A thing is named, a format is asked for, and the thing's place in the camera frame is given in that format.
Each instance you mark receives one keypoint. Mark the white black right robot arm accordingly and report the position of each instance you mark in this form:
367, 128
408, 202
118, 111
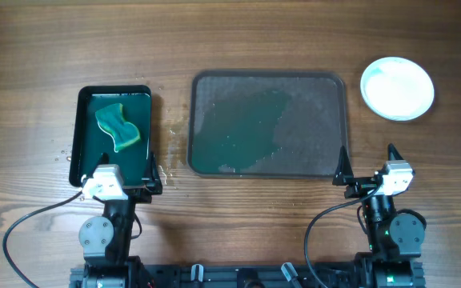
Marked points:
395, 236

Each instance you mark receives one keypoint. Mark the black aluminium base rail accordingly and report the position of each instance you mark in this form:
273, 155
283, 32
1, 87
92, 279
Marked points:
333, 274

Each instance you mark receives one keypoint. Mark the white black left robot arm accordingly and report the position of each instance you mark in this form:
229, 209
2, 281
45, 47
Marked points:
106, 239

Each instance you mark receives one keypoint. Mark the green yellow sponge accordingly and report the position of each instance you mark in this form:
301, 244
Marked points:
111, 121

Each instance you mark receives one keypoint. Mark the pale blue plate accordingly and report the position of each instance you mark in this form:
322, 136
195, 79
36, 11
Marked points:
378, 70

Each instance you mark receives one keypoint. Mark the black water basin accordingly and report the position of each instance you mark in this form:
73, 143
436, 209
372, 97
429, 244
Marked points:
90, 142

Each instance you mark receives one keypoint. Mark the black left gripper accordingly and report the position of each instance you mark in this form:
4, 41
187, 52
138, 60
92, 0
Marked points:
138, 191

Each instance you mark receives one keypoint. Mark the dark grey serving tray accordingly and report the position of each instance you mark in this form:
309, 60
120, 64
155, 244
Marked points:
266, 123

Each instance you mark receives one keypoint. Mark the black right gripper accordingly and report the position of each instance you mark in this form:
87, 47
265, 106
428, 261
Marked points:
363, 187

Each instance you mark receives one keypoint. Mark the white plate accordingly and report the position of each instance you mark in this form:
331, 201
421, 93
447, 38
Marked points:
398, 88

